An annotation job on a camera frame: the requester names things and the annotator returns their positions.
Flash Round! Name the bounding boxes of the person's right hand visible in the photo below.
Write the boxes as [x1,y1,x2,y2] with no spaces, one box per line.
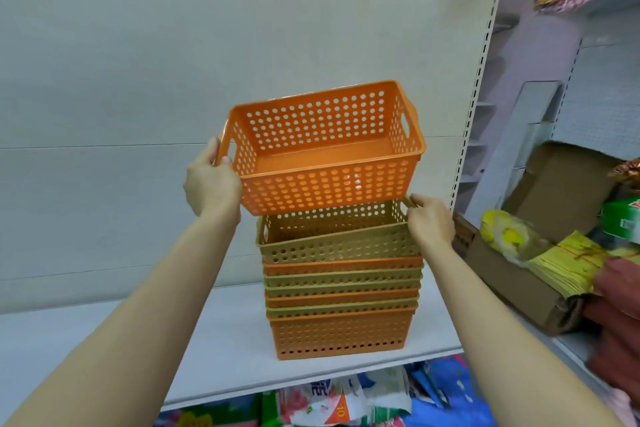
[406,193,457,262]

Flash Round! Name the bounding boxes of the person's left hand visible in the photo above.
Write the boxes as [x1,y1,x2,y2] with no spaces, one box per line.
[183,137,243,228]

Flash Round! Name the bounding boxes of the orange perforated plastic basket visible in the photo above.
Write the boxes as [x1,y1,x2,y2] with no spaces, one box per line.
[215,80,427,216]

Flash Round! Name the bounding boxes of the white metal store shelves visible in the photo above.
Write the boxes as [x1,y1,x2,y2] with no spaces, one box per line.
[0,0,501,412]

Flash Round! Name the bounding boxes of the stack of orange green baskets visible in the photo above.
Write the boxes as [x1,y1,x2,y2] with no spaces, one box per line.
[262,256,425,362]

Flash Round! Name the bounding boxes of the person's left forearm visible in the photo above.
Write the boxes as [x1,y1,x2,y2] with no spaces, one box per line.
[0,211,241,427]

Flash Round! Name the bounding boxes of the person's right forearm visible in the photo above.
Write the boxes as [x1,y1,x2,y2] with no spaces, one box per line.
[422,246,623,427]

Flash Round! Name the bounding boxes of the yellow white plastic bag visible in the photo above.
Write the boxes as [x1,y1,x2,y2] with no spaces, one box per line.
[479,209,553,268]

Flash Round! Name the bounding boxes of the brown cardboard box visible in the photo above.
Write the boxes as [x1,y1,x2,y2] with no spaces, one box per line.
[465,141,626,336]

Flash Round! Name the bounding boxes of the stack of yellow paper sheets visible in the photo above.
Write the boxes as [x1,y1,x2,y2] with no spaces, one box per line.
[527,230,640,298]

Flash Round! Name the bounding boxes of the green white carton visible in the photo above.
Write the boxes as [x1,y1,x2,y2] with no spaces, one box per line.
[599,196,640,245]

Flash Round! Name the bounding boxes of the pile of colourful detergent bags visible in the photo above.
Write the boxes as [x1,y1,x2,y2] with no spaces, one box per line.
[152,354,499,427]

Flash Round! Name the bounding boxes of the red gold foil pack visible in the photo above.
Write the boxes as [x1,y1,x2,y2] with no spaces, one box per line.
[607,156,640,191]

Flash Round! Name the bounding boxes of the pile of red paper bundles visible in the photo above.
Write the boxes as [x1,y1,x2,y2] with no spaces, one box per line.
[582,256,640,408]

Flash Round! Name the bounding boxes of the white pegboard shelving unit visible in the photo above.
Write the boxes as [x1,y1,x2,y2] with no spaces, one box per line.
[499,0,640,392]

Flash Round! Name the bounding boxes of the pink plastic bag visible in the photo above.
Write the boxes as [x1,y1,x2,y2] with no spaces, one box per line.
[597,388,639,427]

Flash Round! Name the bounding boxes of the narrow white wall racks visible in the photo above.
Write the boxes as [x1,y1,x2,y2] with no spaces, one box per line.
[457,16,521,202]

